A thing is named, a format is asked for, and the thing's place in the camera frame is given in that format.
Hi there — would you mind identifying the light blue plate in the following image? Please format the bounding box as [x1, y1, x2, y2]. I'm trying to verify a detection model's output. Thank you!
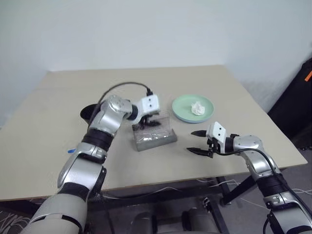
[174, 114, 211, 125]

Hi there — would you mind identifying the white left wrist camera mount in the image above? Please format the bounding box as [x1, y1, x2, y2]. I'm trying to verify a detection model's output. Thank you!
[136, 95, 161, 120]

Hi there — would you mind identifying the green plate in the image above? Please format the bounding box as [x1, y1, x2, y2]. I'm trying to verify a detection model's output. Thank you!
[171, 94, 215, 123]

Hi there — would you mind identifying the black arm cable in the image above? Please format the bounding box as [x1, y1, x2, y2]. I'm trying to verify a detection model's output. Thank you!
[90, 81, 154, 124]
[214, 148, 312, 211]

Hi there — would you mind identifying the white floor cable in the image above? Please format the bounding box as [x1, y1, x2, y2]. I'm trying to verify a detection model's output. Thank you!
[197, 178, 242, 189]

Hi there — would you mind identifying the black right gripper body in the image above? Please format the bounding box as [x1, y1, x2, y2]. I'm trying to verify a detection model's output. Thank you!
[206, 136, 219, 159]

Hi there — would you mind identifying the black metal table frame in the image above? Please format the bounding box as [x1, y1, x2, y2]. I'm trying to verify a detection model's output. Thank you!
[96, 174, 257, 234]

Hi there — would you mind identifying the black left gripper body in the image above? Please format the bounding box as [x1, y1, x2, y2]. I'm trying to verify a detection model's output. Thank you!
[137, 112, 161, 127]

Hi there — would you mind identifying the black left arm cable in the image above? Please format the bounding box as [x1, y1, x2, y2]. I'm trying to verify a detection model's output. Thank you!
[90, 81, 154, 124]

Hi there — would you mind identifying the crumpled white tissue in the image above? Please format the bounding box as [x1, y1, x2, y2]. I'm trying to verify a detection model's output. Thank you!
[191, 100, 206, 116]

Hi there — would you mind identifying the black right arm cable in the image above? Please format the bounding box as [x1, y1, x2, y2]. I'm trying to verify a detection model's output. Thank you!
[214, 148, 312, 211]

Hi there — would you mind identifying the black cup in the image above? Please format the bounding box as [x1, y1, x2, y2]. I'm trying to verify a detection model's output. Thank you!
[79, 103, 100, 125]

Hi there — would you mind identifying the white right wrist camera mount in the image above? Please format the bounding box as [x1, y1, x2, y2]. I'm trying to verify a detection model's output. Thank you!
[206, 121, 228, 154]

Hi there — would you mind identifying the dark grey rounded shape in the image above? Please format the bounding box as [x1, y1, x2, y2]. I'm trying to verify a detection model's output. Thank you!
[131, 211, 159, 234]

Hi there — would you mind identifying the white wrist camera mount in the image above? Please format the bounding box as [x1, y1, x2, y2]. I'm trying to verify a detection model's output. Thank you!
[206, 121, 228, 154]
[136, 95, 161, 120]

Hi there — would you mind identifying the black bag with orange tag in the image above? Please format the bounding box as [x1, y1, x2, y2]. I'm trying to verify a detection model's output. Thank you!
[267, 57, 312, 151]

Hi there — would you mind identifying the transparent glasses case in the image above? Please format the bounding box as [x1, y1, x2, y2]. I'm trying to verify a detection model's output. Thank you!
[131, 111, 178, 152]

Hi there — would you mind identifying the small black white clamp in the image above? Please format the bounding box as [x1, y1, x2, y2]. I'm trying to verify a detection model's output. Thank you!
[202, 197, 212, 213]

